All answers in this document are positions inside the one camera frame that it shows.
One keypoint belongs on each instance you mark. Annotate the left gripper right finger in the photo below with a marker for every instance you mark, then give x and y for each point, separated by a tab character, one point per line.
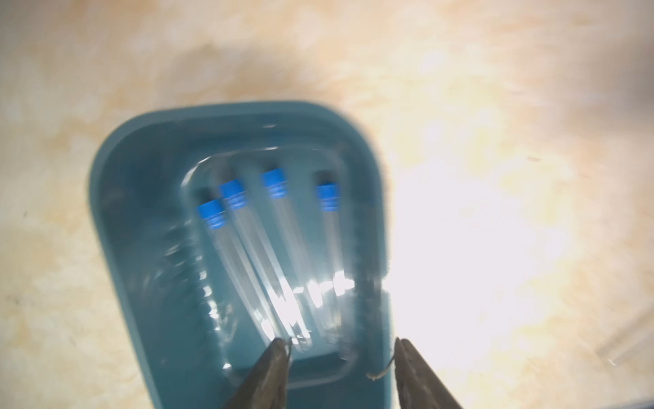
417	384

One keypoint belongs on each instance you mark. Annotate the test tube blue cap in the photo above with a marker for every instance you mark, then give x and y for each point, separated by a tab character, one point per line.
239	269
276	185
266	264
329	199
628	341

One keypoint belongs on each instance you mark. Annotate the teal plastic tray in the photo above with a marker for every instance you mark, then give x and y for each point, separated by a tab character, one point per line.
193	338

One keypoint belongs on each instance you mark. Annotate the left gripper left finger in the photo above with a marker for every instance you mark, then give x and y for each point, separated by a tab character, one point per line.
265	387

